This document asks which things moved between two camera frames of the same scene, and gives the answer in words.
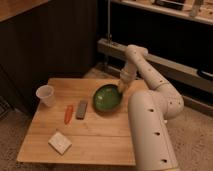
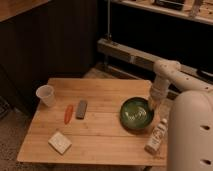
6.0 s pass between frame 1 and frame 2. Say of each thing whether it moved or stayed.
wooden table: stayed
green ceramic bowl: moved
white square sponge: stayed
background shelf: stayed
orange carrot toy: stayed
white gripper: moved
